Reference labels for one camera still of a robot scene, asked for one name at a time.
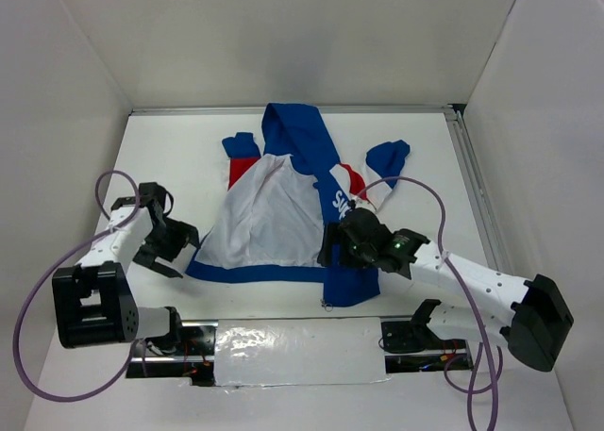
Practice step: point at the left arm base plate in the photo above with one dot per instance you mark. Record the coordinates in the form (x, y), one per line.
(191, 358)

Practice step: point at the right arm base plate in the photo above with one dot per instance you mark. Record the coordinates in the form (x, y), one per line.
(412, 350)

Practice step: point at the blue white red jacket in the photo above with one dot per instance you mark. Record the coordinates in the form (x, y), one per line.
(281, 197)

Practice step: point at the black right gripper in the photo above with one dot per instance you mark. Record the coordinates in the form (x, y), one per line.
(335, 233)

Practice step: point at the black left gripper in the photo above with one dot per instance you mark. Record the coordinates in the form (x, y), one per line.
(183, 235)

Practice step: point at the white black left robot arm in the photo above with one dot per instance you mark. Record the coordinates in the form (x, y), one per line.
(94, 304)

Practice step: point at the white taped cover panel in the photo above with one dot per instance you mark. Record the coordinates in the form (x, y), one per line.
(307, 352)

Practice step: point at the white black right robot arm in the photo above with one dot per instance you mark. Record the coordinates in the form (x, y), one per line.
(456, 298)

